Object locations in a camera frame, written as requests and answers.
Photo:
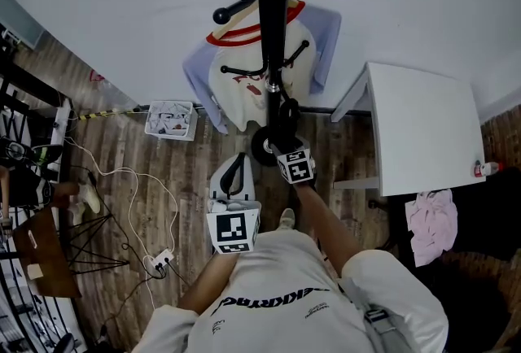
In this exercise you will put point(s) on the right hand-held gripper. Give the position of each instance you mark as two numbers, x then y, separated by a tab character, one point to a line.
296	166

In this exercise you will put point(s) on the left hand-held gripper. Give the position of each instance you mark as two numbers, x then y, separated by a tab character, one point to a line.
233	227

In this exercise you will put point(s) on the black coat rack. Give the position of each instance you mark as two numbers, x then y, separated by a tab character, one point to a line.
272	18

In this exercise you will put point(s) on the person's left forearm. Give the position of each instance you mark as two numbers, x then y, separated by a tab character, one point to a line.
207	282

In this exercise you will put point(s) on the person's right forearm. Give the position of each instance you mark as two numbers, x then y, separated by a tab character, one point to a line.
325	225

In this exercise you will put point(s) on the black metal rack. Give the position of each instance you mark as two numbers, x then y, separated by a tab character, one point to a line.
16	99

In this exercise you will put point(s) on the person's white shoe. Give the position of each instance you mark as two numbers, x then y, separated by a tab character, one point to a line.
287	218

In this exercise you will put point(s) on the white blue-sleeved t-shirt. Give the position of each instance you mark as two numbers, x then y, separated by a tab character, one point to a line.
240	91

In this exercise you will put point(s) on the white power strip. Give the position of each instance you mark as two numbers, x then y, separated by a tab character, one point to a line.
161	260

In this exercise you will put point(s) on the person's white printed shirt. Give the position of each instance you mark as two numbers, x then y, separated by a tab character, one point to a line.
285	302

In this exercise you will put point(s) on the white table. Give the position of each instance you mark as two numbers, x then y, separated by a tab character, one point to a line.
423	127

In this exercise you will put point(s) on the yellow black striped tape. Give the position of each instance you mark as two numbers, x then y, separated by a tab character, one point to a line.
102	113

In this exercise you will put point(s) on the pink cloth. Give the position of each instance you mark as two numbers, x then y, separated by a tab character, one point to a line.
432	227

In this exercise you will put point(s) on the clear plastic bag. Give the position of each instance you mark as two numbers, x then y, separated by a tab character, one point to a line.
108	87

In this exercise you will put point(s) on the small plastic bottle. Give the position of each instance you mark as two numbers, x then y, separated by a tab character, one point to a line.
485	168

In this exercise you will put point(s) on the brown wooden chair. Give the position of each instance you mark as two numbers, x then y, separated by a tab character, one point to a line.
42	254

